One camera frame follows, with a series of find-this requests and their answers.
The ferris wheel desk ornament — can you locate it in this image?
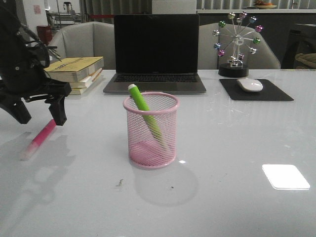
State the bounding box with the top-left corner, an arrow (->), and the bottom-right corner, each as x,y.
212,11 -> 263,78

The cream book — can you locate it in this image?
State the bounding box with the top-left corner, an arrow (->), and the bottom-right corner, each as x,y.
70,68 -> 103,89
70,79 -> 97,95

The top yellow book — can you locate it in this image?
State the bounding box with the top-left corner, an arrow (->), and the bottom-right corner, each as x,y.
44,56 -> 104,82

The grey armchair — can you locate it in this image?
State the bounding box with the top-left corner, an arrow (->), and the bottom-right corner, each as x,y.
49,21 -> 116,70
198,23 -> 280,70

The red bin background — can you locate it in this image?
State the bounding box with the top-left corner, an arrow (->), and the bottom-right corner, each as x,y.
37,25 -> 52,45

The grey armchair right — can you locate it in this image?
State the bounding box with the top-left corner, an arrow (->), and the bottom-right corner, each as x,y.
198,23 -> 280,70

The middle cream book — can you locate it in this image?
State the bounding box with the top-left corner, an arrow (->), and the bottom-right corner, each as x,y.
70,68 -> 103,89

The bottom cream book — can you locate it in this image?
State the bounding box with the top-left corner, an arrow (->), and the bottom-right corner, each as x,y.
70,79 -> 97,95

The fruit bowl on counter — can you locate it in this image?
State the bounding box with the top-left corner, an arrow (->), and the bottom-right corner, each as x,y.
253,0 -> 276,9

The pink mesh pen holder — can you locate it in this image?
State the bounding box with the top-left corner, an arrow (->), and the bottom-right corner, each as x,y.
123,92 -> 179,168

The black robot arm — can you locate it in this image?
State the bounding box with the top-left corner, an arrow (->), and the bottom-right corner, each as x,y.
0,0 -> 71,126

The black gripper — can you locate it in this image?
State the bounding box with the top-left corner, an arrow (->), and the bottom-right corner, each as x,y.
0,44 -> 71,126

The white computer mouse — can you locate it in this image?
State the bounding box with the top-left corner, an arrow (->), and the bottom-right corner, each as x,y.
237,78 -> 263,92

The black mouse pad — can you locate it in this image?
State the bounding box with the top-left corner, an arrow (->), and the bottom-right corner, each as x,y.
219,79 -> 294,101

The grey laptop black screen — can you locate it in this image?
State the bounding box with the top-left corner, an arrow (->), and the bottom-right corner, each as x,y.
103,14 -> 206,94

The pink highlighter pen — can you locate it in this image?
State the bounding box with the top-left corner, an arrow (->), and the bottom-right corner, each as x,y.
20,119 -> 56,161

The green highlighter pen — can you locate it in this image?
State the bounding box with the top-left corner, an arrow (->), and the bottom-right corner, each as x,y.
128,84 -> 167,149

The grey armchair left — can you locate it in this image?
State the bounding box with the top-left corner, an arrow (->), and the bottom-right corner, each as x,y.
49,21 -> 116,70

